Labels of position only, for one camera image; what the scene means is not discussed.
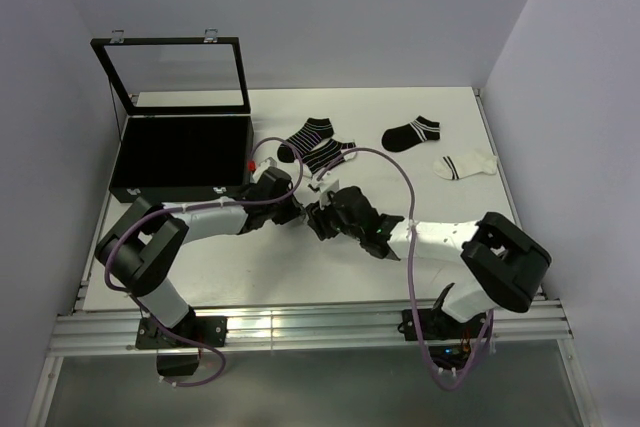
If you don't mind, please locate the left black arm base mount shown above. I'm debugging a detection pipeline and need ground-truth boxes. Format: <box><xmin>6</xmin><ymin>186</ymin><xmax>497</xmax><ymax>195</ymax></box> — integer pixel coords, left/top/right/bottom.
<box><xmin>134</xmin><ymin>314</ymin><xmax>228</xmax><ymax>386</ymax></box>

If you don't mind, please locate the black white-striped sock white toe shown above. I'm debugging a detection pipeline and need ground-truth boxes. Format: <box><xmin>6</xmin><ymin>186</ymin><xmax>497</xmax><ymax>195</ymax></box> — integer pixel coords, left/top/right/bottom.
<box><xmin>302</xmin><ymin>138</ymin><xmax>357</xmax><ymax>178</ymax></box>

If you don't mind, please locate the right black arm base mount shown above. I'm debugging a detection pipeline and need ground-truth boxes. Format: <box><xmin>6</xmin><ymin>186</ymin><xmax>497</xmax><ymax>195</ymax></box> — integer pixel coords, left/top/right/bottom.
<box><xmin>417</xmin><ymin>308</ymin><xmax>494</xmax><ymax>377</ymax></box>

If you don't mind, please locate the black glass-panel case lid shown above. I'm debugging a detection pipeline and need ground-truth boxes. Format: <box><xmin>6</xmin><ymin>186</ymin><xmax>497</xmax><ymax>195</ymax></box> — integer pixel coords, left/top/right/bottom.
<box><xmin>90</xmin><ymin>29</ymin><xmax>251</xmax><ymax>117</ymax></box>

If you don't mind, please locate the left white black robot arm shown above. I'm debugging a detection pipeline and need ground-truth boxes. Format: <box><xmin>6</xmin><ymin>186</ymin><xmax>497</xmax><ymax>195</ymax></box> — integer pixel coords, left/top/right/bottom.
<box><xmin>94</xmin><ymin>166</ymin><xmax>302</xmax><ymax>346</ymax></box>

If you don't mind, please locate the aluminium front frame rail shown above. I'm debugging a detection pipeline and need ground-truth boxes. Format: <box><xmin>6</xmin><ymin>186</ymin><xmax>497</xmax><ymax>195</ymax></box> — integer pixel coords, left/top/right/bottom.
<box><xmin>26</xmin><ymin>296</ymin><xmax>601</xmax><ymax>426</ymax></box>

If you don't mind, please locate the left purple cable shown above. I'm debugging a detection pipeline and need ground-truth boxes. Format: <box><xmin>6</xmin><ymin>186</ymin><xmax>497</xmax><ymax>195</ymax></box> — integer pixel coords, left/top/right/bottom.
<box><xmin>103</xmin><ymin>135</ymin><xmax>305</xmax><ymax>388</ymax></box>

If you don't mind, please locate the black display case base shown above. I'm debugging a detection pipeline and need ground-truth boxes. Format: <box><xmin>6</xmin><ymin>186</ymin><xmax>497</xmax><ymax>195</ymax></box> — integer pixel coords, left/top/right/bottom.
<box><xmin>109</xmin><ymin>116</ymin><xmax>254</xmax><ymax>203</ymax></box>

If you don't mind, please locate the black sock with purple stripes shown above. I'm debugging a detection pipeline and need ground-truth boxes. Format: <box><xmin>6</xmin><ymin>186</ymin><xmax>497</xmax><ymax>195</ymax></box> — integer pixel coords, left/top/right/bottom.
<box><xmin>276</xmin><ymin>118</ymin><xmax>334</xmax><ymax>163</ymax></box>

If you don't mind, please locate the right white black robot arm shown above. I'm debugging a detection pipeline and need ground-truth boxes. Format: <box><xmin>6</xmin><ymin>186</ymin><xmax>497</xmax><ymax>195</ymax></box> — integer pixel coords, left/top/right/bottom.
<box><xmin>306</xmin><ymin>187</ymin><xmax>552</xmax><ymax>338</ymax></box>

